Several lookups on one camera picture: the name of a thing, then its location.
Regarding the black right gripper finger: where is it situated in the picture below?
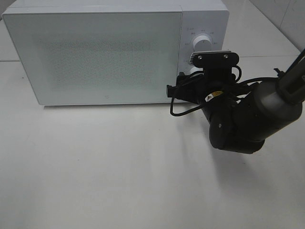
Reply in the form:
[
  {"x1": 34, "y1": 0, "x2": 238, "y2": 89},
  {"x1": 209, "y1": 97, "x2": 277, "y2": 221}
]
[
  {"x1": 166, "y1": 85, "x2": 191, "y2": 99},
  {"x1": 176, "y1": 72, "x2": 190, "y2": 85}
]

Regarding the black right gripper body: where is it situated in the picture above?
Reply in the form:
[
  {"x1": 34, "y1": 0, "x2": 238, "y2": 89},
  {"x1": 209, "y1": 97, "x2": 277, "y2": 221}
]
[{"x1": 181, "y1": 68, "x2": 236, "y2": 104}]

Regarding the white timer knob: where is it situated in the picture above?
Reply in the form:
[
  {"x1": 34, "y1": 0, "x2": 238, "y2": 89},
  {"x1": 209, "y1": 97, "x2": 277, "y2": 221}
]
[{"x1": 190, "y1": 66, "x2": 203, "y2": 74}]

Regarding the white microwave door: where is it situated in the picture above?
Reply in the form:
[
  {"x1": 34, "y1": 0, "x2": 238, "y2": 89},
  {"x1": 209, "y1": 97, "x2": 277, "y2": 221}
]
[{"x1": 4, "y1": 12, "x2": 181, "y2": 105}]

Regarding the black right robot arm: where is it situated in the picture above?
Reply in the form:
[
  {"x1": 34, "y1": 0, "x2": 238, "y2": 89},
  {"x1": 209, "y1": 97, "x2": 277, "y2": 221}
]
[{"x1": 166, "y1": 51, "x2": 305, "y2": 154}]

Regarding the upper white power knob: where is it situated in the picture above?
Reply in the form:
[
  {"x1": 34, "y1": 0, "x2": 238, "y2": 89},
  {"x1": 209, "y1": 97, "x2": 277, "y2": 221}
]
[{"x1": 193, "y1": 35, "x2": 212, "y2": 52}]

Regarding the white microwave oven body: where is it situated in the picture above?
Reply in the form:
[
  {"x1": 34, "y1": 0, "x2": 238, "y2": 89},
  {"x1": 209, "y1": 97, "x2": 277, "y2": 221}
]
[{"x1": 5, "y1": 0, "x2": 230, "y2": 107}]

